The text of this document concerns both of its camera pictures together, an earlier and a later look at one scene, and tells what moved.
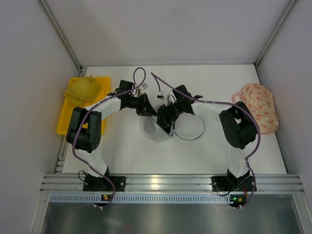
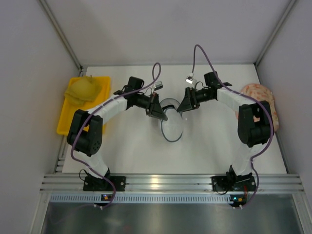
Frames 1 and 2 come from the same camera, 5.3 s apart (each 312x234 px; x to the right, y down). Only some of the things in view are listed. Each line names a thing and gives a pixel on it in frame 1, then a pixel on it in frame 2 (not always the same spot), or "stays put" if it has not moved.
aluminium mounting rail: (173, 183) stays put
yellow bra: (84, 89) stays put
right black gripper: (169, 113) -> (190, 98)
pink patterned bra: (259, 101) stays put
